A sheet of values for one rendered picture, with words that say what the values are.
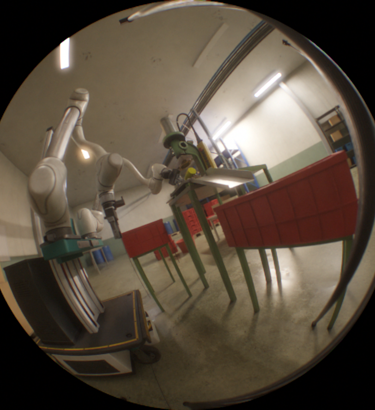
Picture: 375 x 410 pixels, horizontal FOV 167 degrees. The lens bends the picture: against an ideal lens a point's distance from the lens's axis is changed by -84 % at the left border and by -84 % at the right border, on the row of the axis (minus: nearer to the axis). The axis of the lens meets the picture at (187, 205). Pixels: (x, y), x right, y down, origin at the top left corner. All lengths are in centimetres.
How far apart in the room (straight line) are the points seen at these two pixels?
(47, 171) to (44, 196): 8
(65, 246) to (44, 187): 26
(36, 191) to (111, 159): 33
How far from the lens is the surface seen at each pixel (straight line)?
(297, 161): 586
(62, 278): 85
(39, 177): 48
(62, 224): 66
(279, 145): 605
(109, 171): 58
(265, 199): 46
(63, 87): 381
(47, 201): 47
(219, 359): 86
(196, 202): 83
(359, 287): 106
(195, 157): 120
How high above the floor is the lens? 77
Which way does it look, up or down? 5 degrees up
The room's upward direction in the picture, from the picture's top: 22 degrees counter-clockwise
